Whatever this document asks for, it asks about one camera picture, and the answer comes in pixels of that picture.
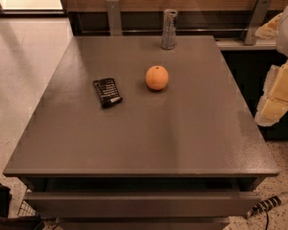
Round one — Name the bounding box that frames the left metal bracket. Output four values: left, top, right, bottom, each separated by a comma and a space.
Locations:
106, 0, 123, 36

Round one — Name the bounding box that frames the wire mesh basket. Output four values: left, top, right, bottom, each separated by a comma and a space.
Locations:
17, 198, 36, 217

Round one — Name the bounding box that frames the grey drawer front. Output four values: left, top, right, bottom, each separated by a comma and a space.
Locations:
24, 192, 259, 218

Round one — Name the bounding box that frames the right metal bracket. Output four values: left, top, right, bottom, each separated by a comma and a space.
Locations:
244, 0, 272, 45

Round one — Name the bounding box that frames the silver redbull can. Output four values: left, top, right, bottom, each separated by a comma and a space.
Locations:
161, 9, 179, 50

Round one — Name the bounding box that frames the striped cable connector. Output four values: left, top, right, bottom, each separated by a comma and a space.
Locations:
245, 192, 288, 219

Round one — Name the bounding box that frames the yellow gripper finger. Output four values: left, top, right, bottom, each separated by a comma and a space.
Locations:
254, 60, 288, 127
255, 13, 282, 39

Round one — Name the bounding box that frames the metal bracket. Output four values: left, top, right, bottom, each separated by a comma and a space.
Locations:
244, 0, 272, 45
106, 0, 123, 36

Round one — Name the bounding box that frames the black base object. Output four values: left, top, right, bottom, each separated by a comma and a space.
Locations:
0, 183, 44, 230

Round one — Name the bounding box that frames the black snack packet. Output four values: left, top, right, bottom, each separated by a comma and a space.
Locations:
93, 78, 123, 108

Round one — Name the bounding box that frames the orange fruit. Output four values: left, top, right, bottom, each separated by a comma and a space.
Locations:
146, 65, 169, 91

